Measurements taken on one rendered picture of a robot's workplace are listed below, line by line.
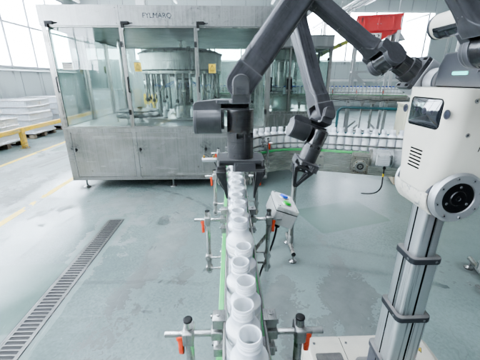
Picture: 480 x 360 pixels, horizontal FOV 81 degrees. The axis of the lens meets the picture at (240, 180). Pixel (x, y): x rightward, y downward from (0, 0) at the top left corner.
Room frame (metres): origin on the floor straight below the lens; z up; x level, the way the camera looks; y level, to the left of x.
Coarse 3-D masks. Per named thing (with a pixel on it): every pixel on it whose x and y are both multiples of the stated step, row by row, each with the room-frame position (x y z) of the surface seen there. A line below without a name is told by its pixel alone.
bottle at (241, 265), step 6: (234, 258) 0.50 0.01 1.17; (240, 258) 0.51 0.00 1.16; (246, 258) 0.50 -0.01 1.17; (234, 264) 0.50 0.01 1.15; (240, 264) 0.51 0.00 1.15; (246, 264) 0.48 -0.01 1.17; (234, 270) 0.48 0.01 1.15; (240, 270) 0.47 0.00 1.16; (246, 270) 0.48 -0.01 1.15; (228, 276) 0.50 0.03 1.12; (234, 276) 0.48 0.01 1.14; (228, 282) 0.48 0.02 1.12; (234, 282) 0.47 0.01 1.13; (228, 288) 0.48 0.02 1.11; (234, 288) 0.47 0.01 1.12; (228, 294) 0.48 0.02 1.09; (228, 300) 0.48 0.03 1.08; (228, 306) 0.48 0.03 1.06; (228, 312) 0.48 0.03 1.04; (228, 318) 0.48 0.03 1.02
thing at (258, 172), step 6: (234, 168) 0.58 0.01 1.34; (240, 168) 0.58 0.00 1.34; (246, 168) 0.58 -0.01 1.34; (252, 168) 0.58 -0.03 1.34; (258, 168) 0.59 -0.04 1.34; (264, 168) 0.59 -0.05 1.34; (258, 174) 0.58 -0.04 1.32; (264, 174) 0.58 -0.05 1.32; (258, 180) 0.59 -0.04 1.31; (258, 186) 0.60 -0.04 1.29
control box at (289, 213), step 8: (272, 192) 0.98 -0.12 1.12; (272, 200) 0.94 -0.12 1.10; (280, 200) 0.91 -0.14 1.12; (288, 200) 0.94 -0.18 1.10; (272, 208) 0.90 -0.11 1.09; (280, 208) 0.85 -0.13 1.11; (288, 208) 0.86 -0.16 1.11; (296, 208) 0.89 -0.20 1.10; (272, 216) 0.86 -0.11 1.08; (280, 216) 0.85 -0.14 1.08; (288, 216) 0.86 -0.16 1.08; (296, 216) 0.86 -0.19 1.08; (280, 224) 0.85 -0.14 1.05; (288, 224) 0.86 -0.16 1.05; (264, 240) 0.92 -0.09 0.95; (272, 240) 0.89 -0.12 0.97; (256, 248) 0.91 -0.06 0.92
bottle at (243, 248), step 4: (236, 244) 0.55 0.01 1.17; (240, 244) 0.56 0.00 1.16; (244, 244) 0.56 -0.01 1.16; (248, 244) 0.56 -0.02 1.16; (236, 248) 0.54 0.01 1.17; (240, 248) 0.56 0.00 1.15; (244, 248) 0.56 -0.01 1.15; (248, 248) 0.56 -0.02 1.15; (236, 252) 0.54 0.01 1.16; (240, 252) 0.53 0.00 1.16; (244, 252) 0.53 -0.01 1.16; (248, 252) 0.53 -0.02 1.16; (248, 256) 0.53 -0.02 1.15; (252, 260) 0.55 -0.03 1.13; (252, 264) 0.54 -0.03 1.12; (252, 268) 0.53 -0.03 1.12; (252, 272) 0.53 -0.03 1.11
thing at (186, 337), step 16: (208, 176) 1.29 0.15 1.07; (256, 192) 1.29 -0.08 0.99; (224, 208) 0.85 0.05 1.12; (256, 208) 1.30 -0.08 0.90; (208, 224) 0.83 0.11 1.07; (224, 224) 0.85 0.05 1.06; (272, 224) 0.85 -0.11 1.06; (208, 240) 0.84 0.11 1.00; (208, 256) 0.83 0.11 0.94; (208, 272) 0.84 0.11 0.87; (224, 320) 0.39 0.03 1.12; (272, 320) 0.39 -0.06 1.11; (176, 336) 0.39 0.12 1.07; (192, 336) 0.38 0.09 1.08; (272, 336) 0.39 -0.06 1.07; (304, 336) 0.39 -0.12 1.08; (192, 352) 0.39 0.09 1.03; (272, 352) 0.39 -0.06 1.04
